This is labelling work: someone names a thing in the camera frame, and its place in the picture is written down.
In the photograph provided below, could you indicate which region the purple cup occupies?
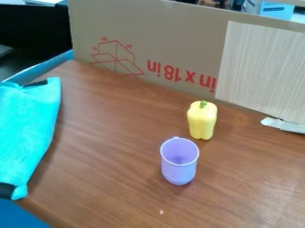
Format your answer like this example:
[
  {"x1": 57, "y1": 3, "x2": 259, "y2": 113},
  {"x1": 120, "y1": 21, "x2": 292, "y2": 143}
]
[{"x1": 158, "y1": 136, "x2": 201, "y2": 186}]

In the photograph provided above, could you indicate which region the light wooden board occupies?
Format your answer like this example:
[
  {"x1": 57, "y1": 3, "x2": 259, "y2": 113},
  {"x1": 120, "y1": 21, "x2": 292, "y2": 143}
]
[{"x1": 214, "y1": 20, "x2": 305, "y2": 125}]

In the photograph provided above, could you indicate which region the cardboard box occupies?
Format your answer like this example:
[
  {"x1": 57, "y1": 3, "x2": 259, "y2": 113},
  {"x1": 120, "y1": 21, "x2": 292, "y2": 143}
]
[{"x1": 66, "y1": 0, "x2": 305, "y2": 105}]

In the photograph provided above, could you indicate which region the turquoise cloth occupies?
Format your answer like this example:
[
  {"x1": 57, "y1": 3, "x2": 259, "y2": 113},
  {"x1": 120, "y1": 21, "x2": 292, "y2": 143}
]
[{"x1": 0, "y1": 77, "x2": 63, "y2": 201}]

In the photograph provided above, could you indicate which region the yellow toy pepper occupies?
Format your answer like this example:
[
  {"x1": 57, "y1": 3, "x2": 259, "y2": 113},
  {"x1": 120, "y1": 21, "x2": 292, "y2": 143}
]
[{"x1": 185, "y1": 100, "x2": 219, "y2": 141}]

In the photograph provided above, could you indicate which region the white crumpled tape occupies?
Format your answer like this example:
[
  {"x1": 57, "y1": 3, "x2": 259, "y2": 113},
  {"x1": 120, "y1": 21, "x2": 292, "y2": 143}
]
[{"x1": 260, "y1": 116, "x2": 305, "y2": 134}]

